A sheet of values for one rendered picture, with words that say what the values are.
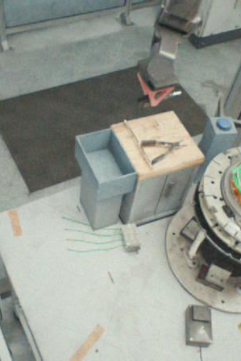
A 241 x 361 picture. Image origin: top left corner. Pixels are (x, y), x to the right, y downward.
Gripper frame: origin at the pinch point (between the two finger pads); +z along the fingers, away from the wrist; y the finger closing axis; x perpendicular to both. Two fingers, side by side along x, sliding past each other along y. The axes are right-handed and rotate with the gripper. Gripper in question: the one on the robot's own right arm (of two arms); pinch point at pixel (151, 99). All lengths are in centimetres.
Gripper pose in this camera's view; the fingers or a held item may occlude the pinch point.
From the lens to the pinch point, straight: 110.3
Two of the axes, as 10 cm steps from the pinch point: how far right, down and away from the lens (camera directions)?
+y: 4.1, 7.6, -5.0
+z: -1.1, 5.9, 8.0
